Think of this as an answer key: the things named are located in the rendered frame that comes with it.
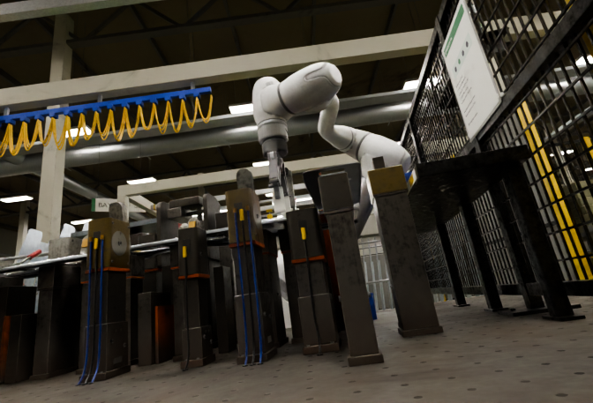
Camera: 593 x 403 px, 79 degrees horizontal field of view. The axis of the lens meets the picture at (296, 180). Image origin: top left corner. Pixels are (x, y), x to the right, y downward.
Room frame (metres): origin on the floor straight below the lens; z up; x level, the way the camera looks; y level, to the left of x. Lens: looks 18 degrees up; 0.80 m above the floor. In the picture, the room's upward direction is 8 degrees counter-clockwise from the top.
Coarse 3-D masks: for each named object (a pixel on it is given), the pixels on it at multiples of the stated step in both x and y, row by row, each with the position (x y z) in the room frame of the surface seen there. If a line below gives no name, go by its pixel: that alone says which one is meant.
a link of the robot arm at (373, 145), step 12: (372, 144) 1.34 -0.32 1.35; (384, 144) 1.32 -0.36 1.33; (396, 144) 1.33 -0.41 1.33; (360, 156) 1.39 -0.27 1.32; (372, 156) 1.34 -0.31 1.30; (384, 156) 1.32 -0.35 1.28; (396, 156) 1.31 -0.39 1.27; (408, 156) 1.32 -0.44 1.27; (408, 168) 1.38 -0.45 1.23; (360, 204) 1.44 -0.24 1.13; (360, 216) 1.46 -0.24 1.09; (360, 228) 1.50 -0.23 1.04
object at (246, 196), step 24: (240, 192) 0.74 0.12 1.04; (240, 216) 0.74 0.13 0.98; (240, 240) 0.75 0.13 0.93; (240, 264) 0.74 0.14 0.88; (240, 288) 0.76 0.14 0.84; (264, 288) 0.80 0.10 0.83; (240, 312) 0.75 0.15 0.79; (264, 312) 0.76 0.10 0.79; (240, 336) 0.75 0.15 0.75; (264, 336) 0.75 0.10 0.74; (240, 360) 0.75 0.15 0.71; (264, 360) 0.74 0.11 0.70
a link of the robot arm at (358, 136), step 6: (354, 132) 1.36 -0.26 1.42; (360, 132) 1.37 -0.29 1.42; (366, 132) 1.38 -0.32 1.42; (354, 138) 1.36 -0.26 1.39; (360, 138) 1.36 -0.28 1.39; (354, 144) 1.38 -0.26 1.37; (360, 144) 1.36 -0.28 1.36; (342, 150) 1.40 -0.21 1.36; (348, 150) 1.40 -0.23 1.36; (354, 150) 1.39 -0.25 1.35; (354, 156) 1.41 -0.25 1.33
